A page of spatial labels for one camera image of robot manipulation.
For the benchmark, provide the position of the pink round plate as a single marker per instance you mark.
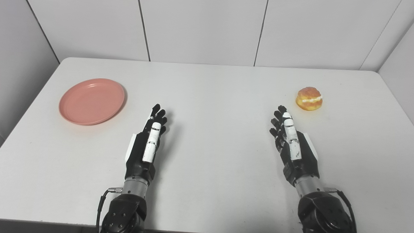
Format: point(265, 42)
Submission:
point(91, 102)

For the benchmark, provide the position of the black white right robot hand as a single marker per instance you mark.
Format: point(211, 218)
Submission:
point(302, 158)

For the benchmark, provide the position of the cream puff pastry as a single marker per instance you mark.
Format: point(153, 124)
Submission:
point(309, 98)

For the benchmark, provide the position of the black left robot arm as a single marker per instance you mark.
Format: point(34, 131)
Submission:
point(124, 210)

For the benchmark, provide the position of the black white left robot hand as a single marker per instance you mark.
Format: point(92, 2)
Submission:
point(139, 155)

